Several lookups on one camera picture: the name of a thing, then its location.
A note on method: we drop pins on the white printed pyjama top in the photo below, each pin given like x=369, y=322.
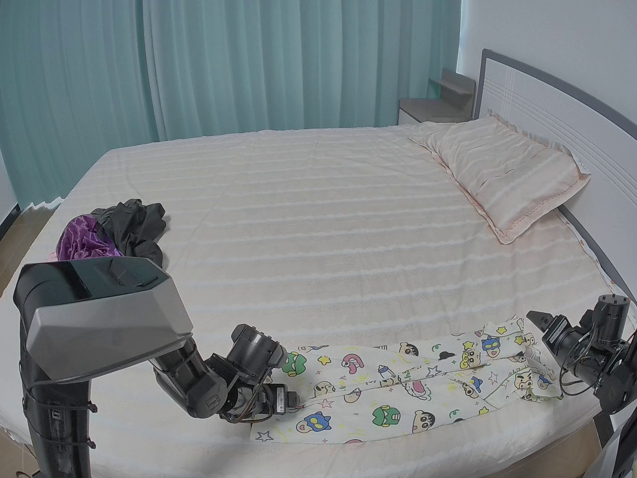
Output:
x=398, y=396

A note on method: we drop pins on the cream striped pillow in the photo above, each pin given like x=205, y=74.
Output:
x=502, y=167

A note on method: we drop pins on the dark grey garment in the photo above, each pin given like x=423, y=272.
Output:
x=137, y=227

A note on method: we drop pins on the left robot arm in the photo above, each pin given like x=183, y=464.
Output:
x=99, y=316

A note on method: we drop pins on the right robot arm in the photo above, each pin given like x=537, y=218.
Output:
x=612, y=316

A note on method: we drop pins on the blue-green curtain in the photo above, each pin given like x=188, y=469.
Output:
x=298, y=43
x=69, y=67

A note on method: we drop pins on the purple garment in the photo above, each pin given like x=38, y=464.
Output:
x=79, y=239

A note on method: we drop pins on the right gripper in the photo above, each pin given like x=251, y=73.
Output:
x=557, y=334

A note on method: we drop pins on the bed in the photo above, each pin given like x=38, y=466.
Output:
x=298, y=192

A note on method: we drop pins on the grey bedside table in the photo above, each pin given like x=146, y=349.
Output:
x=433, y=107

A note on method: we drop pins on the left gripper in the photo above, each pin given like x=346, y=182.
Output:
x=282, y=400

